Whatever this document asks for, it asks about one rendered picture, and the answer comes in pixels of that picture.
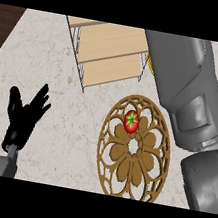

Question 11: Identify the yellow object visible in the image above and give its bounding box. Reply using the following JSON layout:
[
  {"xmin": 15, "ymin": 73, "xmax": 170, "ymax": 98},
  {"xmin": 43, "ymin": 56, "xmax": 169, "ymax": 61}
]
[{"xmin": 144, "ymin": 52, "xmax": 158, "ymax": 76}]

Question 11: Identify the wooden tiered shelf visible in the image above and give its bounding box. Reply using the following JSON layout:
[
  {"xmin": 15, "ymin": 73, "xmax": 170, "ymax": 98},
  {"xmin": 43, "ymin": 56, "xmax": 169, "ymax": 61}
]
[{"xmin": 54, "ymin": 15, "xmax": 154, "ymax": 103}]

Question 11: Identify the red tomato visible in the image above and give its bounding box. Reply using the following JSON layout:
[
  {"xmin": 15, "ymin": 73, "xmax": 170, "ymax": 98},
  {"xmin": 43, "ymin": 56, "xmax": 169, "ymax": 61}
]
[{"xmin": 121, "ymin": 108, "xmax": 142, "ymax": 136}]

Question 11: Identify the brown round openwork placemat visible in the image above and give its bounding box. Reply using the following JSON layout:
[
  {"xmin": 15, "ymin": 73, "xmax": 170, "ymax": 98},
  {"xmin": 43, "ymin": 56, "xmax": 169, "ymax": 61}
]
[{"xmin": 88, "ymin": 88, "xmax": 181, "ymax": 206}]

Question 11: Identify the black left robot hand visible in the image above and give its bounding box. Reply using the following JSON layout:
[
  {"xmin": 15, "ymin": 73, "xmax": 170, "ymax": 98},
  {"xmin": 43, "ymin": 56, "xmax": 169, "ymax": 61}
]
[{"xmin": 0, "ymin": 78, "xmax": 56, "ymax": 159}]

